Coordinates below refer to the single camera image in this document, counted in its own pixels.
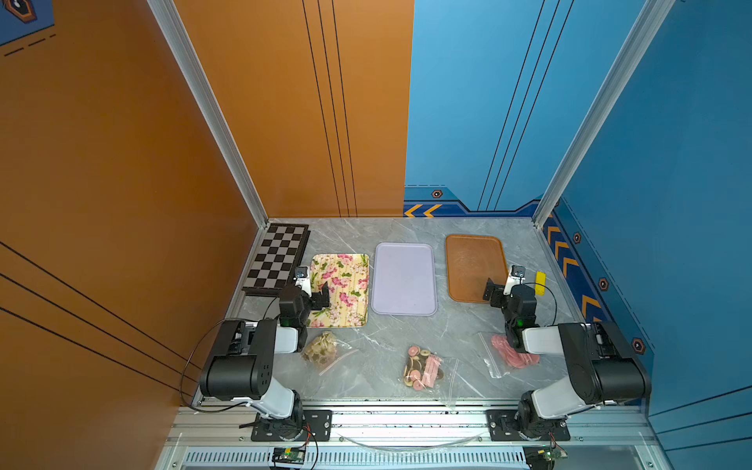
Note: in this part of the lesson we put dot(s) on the yellow rectangular block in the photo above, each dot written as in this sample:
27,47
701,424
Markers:
540,283

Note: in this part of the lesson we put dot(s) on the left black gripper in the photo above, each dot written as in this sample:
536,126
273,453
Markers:
315,299

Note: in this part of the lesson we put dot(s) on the green circuit board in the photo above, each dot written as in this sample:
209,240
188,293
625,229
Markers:
290,458
543,458

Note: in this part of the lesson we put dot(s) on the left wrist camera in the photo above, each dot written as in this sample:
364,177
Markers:
303,279

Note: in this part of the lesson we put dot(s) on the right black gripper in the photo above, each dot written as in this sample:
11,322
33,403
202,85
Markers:
497,293

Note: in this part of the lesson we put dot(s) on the left green circuit board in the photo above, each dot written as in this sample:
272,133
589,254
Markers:
290,458

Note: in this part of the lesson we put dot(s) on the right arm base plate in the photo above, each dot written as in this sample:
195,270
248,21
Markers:
506,425

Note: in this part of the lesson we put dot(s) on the floral pattern tray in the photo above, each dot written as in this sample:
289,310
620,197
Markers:
346,278

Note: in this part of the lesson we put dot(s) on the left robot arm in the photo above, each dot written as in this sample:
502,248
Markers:
239,368

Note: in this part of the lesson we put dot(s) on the ziploc bag of mixed cookies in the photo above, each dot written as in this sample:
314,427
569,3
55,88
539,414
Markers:
430,376

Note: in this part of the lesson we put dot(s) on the ziploc bag of pink cookies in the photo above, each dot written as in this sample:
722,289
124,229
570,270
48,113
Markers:
500,358

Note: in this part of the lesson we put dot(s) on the brown plastic tray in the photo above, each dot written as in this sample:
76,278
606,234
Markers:
472,260

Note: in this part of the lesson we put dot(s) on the right green circuit board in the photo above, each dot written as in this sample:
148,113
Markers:
543,458

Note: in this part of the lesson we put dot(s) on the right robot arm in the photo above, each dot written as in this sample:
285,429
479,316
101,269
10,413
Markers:
601,367

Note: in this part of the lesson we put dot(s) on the black white chessboard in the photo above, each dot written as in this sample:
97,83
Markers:
280,252

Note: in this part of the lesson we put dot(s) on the ziploc bag of beige cookies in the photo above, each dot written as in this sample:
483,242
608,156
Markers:
326,351

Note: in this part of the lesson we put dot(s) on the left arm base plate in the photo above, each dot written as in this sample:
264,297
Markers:
300,426

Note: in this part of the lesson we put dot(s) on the lavender plastic tray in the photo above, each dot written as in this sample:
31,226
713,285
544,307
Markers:
404,280

